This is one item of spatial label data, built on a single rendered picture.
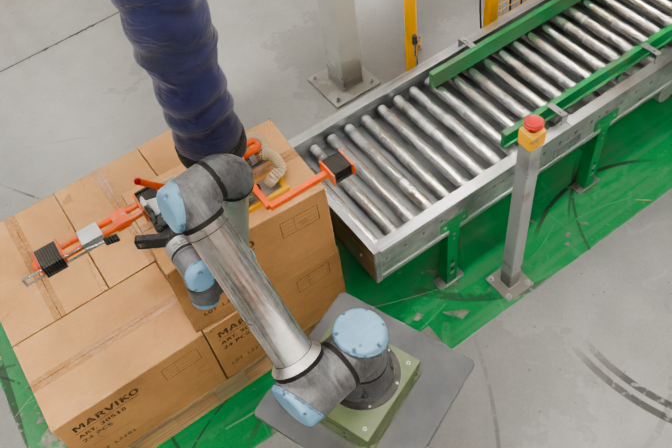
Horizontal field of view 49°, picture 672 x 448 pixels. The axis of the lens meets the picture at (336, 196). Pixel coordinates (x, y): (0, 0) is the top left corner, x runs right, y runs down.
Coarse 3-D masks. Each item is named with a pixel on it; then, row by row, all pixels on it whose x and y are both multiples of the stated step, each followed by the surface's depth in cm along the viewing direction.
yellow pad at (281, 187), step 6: (258, 180) 254; (282, 180) 253; (258, 186) 249; (264, 186) 252; (276, 186) 251; (282, 186) 251; (288, 186) 251; (252, 192) 251; (264, 192) 250; (270, 192) 250; (276, 192) 250; (282, 192) 251; (270, 198) 249; (252, 204) 248; (258, 204) 248; (252, 210) 248
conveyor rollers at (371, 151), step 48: (624, 0) 357; (528, 48) 340; (576, 48) 337; (624, 48) 335; (480, 96) 325; (528, 96) 322; (336, 144) 317; (384, 144) 316; (480, 144) 308; (384, 192) 298
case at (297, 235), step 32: (256, 128) 272; (288, 160) 261; (128, 192) 259; (320, 192) 252; (256, 224) 245; (288, 224) 254; (320, 224) 265; (160, 256) 241; (256, 256) 256; (288, 256) 267; (320, 256) 278; (192, 320) 261
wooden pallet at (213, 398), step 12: (312, 324) 312; (264, 360) 317; (240, 372) 302; (252, 372) 314; (264, 372) 314; (228, 384) 303; (240, 384) 309; (204, 396) 297; (216, 396) 304; (228, 396) 309; (192, 408) 307; (204, 408) 306; (168, 420) 293; (180, 420) 304; (192, 420) 304; (156, 432) 302; (168, 432) 302; (132, 444) 288; (144, 444) 300; (156, 444) 299
